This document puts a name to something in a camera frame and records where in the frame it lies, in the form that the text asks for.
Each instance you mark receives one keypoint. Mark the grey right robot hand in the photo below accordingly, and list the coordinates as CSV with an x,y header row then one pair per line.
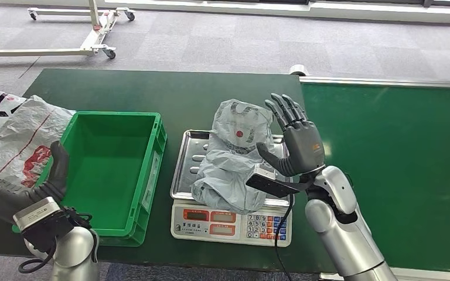
x,y
304,143

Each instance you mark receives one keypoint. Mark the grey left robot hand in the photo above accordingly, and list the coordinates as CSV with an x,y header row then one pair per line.
x,y
56,174

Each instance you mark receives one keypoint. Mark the grey plastic bag package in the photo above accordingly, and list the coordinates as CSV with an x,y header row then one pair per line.
x,y
232,166

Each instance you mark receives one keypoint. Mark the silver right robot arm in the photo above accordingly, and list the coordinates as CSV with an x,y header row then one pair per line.
x,y
345,232

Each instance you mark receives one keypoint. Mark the grey conveyor end roller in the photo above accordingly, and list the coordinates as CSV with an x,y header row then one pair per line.
x,y
298,70

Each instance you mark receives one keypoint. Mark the green conveyor belt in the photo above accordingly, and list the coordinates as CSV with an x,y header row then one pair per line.
x,y
395,166

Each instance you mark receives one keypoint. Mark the green plastic crate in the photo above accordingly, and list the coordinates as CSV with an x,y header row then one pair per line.
x,y
104,174

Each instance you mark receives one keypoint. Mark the white woven sack red print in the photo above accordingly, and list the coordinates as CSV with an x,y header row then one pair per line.
x,y
11,139

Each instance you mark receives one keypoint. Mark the white electronic scale steel tray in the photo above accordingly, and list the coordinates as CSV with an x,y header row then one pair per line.
x,y
229,227

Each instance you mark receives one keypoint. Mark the white window ledge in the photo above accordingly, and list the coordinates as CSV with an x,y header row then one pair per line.
x,y
326,9

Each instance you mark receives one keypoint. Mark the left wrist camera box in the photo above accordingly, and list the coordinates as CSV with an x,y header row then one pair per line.
x,y
38,215

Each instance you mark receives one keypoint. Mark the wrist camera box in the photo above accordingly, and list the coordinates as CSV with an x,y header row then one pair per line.
x,y
38,215
271,184

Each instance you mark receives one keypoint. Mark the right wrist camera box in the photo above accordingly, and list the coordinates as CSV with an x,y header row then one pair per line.
x,y
271,184

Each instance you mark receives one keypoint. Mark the white wheeled lift frame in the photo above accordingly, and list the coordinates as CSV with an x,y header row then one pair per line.
x,y
93,40

